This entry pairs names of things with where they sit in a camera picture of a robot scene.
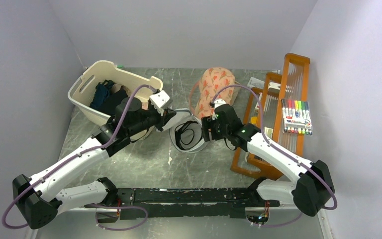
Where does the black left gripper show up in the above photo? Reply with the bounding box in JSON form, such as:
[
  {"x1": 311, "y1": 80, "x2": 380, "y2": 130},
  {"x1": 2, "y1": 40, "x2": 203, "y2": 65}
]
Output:
[{"x1": 128, "y1": 103, "x2": 176, "y2": 136}]

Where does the black bra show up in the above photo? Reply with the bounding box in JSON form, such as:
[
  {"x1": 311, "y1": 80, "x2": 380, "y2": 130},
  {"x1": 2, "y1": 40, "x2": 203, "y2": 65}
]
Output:
[{"x1": 174, "y1": 120, "x2": 202, "y2": 151}]

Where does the white mesh laundry bag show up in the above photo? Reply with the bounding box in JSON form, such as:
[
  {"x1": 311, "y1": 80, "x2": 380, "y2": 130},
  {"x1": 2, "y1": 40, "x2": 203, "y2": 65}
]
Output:
[{"x1": 163, "y1": 108, "x2": 208, "y2": 154}]

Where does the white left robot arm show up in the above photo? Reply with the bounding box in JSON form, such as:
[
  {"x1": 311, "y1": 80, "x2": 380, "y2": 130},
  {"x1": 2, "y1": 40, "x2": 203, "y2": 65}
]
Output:
[{"x1": 12, "y1": 93, "x2": 176, "y2": 229}]

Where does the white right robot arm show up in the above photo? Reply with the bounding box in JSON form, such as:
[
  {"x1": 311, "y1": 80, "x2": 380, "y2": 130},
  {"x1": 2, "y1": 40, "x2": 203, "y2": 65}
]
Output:
[{"x1": 201, "y1": 104, "x2": 337, "y2": 217}]

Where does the pink floral mesh bag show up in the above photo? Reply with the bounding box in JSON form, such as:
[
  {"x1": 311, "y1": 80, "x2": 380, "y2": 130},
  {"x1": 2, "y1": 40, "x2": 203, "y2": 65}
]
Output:
[{"x1": 189, "y1": 67, "x2": 239, "y2": 119}]

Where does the cream plastic laundry basket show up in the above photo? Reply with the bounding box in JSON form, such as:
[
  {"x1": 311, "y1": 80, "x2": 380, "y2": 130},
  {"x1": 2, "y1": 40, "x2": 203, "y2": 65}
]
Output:
[{"x1": 68, "y1": 60, "x2": 163, "y2": 126}]

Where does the black garment in basket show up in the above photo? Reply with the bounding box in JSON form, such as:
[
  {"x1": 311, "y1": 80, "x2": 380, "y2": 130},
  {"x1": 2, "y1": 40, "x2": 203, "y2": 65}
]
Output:
[{"x1": 98, "y1": 89, "x2": 128, "y2": 116}]

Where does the white paper tag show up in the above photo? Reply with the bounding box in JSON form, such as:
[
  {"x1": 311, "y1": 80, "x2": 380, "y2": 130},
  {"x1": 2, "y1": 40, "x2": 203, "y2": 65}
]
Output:
[{"x1": 247, "y1": 77, "x2": 265, "y2": 89}]

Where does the teal garment in basket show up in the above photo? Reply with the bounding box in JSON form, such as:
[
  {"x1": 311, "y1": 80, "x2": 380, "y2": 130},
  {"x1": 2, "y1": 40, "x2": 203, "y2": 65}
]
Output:
[{"x1": 90, "y1": 80, "x2": 115, "y2": 110}]

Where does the orange wooden rack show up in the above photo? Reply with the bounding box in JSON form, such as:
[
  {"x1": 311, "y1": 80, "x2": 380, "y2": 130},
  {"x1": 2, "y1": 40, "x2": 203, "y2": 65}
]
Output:
[{"x1": 230, "y1": 53, "x2": 310, "y2": 180}]

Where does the pack of coloured markers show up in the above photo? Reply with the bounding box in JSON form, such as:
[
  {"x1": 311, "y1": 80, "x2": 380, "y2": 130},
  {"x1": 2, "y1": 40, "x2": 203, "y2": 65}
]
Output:
[{"x1": 281, "y1": 99, "x2": 313, "y2": 135}]

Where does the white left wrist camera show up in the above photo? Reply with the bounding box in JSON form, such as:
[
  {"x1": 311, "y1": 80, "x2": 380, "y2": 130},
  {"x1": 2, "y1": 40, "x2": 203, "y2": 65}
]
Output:
[{"x1": 149, "y1": 90, "x2": 172, "y2": 116}]

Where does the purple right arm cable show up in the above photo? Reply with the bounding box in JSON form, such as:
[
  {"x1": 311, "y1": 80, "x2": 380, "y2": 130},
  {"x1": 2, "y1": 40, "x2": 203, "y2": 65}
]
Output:
[{"x1": 210, "y1": 84, "x2": 338, "y2": 228}]

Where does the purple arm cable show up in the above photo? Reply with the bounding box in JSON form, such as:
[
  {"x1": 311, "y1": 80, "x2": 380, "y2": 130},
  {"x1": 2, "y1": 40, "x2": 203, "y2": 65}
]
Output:
[
  {"x1": 210, "y1": 84, "x2": 338, "y2": 228},
  {"x1": 1, "y1": 84, "x2": 159, "y2": 230}
]

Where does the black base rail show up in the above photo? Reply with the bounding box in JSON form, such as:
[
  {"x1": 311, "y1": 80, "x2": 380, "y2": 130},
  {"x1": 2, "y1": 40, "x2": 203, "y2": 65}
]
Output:
[{"x1": 100, "y1": 188, "x2": 280, "y2": 220}]

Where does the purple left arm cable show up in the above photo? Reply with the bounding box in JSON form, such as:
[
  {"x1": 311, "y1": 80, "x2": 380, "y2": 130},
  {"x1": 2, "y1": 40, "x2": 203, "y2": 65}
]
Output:
[{"x1": 1, "y1": 84, "x2": 159, "y2": 230}]

